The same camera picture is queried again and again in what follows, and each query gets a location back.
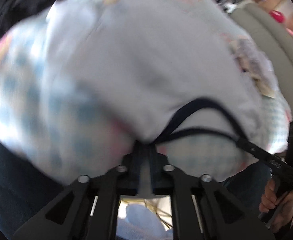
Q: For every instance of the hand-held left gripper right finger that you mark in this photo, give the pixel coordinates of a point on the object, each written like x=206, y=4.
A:
x=159, y=170

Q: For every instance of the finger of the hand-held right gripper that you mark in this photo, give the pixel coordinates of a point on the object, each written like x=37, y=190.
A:
x=259, y=155

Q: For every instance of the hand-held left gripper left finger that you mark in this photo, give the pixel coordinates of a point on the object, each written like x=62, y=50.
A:
x=131, y=165

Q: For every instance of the white shirt with navy trim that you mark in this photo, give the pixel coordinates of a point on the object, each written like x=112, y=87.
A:
x=136, y=67

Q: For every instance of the person's right hand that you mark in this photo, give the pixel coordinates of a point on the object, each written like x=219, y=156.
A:
x=289, y=205

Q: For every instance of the light blue cloth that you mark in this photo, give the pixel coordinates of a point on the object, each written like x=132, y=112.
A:
x=141, y=220

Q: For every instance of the folded cream garment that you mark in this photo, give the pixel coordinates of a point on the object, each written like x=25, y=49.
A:
x=266, y=90

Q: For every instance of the grey padded headboard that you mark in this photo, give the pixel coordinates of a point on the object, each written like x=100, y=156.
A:
x=274, y=55

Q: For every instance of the folded light grey garment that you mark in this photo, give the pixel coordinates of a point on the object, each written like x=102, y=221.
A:
x=256, y=55

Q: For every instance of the blue checked printed blanket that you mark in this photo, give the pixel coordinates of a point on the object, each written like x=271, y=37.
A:
x=24, y=92

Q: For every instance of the red strawberry plush toy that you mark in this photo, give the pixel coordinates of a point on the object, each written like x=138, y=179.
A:
x=277, y=16

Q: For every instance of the black garment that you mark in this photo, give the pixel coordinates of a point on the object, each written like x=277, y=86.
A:
x=16, y=5

